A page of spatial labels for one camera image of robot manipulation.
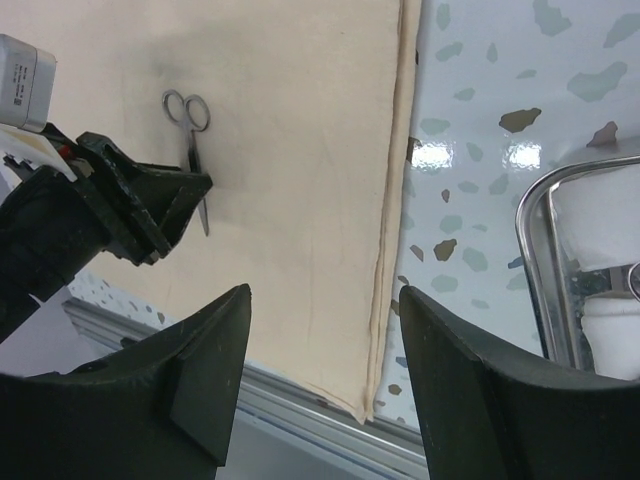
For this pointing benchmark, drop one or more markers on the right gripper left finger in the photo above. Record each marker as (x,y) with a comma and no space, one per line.
(162,408)

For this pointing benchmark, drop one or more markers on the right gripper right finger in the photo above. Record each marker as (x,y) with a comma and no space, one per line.
(488,409)

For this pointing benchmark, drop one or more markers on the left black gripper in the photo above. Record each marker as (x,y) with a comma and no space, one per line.
(144,207)

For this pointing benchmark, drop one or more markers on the steel surgical scissors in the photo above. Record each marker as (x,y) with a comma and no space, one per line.
(176,108)

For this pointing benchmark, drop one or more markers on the beige cloth drape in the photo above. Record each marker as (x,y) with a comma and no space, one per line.
(310,104)

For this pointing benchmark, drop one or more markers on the stainless steel tray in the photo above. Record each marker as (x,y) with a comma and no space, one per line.
(557,284)

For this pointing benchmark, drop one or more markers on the white gauze pad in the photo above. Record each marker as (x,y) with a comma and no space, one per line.
(598,218)
(611,327)

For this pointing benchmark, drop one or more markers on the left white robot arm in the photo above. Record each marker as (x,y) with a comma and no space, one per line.
(52,227)

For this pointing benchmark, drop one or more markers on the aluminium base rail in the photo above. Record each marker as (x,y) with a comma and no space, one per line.
(379,449)

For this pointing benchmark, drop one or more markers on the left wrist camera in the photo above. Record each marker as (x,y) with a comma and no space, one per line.
(26,86)

